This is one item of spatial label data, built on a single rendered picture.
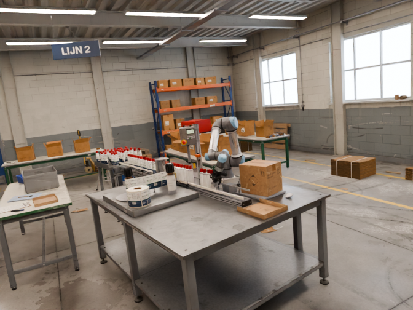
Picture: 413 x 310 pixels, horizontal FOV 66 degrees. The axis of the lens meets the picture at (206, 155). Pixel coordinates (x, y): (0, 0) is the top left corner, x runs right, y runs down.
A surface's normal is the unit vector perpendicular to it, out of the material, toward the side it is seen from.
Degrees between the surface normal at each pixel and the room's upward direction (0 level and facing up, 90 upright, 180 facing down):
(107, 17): 90
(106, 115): 90
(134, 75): 90
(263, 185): 90
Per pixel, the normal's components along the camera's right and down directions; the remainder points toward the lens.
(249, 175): -0.70, 0.19
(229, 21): 0.45, 0.11
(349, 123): -0.88, 0.17
